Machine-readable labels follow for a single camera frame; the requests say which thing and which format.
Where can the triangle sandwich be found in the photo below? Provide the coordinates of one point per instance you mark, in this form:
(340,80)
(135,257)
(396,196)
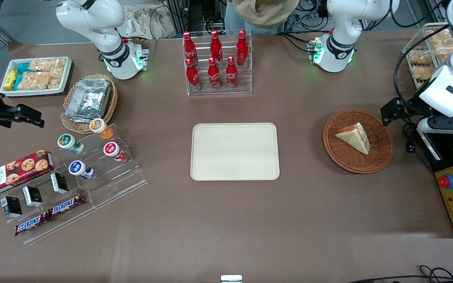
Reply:
(356,137)

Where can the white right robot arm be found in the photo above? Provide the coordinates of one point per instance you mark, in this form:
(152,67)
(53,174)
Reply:
(108,43)

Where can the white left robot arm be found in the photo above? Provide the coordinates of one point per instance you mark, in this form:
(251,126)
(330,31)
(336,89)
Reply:
(336,43)

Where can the oval light wicker basket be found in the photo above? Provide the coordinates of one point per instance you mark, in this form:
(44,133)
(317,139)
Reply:
(71,126)

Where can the round brown wicker basket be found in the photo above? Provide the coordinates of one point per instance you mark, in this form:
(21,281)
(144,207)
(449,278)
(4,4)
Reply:
(380,157)

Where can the white rectangular snack tray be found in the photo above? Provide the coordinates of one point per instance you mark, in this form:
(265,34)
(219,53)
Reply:
(65,74)

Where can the silver foil tray stack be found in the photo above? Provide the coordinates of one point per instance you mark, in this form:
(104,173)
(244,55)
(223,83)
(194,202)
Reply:
(89,98)

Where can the beige plastic tray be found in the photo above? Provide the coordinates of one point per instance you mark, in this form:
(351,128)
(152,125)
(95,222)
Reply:
(234,151)

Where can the clear rice cracker pack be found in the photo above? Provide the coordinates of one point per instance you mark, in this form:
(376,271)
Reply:
(54,82)
(47,65)
(34,80)

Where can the teal snack pack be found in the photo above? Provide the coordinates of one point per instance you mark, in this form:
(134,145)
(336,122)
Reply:
(23,68)
(17,81)

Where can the black equipment stand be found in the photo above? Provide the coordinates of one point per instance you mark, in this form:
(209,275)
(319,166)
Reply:
(446,153)

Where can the yellow snack pack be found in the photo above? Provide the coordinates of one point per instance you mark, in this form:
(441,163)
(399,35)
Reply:
(10,79)

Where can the green lid yogurt cup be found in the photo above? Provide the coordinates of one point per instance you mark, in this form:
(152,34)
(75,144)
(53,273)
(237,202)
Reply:
(69,142)

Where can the clear bread pack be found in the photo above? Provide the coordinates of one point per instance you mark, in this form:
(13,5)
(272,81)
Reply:
(420,57)
(446,50)
(442,36)
(423,72)

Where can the red Walkers cookie box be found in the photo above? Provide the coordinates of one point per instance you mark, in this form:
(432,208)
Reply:
(14,173)

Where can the red emergency stop button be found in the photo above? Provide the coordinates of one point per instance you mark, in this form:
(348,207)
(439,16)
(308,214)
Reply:
(446,181)

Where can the blue lid yogurt cup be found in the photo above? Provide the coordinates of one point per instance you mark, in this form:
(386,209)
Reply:
(79,169)

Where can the small black box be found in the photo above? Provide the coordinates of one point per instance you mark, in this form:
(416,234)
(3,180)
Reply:
(11,206)
(59,182)
(32,196)

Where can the orange lid yogurt cup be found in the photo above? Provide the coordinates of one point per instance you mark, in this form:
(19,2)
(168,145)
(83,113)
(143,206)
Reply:
(100,127)

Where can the red lid yogurt cup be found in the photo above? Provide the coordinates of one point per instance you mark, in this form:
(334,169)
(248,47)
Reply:
(113,150)

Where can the Snickers chocolate bar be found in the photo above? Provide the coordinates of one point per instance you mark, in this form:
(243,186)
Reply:
(66,205)
(32,224)

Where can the clear acrylic step stand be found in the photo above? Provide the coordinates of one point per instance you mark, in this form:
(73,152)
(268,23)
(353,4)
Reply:
(120,181)

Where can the clear acrylic low stand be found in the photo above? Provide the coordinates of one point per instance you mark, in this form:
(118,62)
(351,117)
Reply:
(65,224)

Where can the beige cloth bag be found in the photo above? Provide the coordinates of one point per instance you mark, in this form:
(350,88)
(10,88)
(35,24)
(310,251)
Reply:
(148,21)

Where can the red cola bottle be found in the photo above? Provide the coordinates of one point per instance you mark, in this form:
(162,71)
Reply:
(242,49)
(216,47)
(192,76)
(188,49)
(231,74)
(213,75)

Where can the person in beige hoodie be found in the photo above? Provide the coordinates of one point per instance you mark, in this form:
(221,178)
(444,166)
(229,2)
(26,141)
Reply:
(264,11)

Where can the clear acrylic bottle rack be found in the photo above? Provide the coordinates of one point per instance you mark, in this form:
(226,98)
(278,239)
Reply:
(220,88)

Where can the small white metal object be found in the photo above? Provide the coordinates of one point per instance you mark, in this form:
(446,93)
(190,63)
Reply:
(231,279)

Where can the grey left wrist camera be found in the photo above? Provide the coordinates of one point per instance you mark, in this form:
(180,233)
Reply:
(425,125)

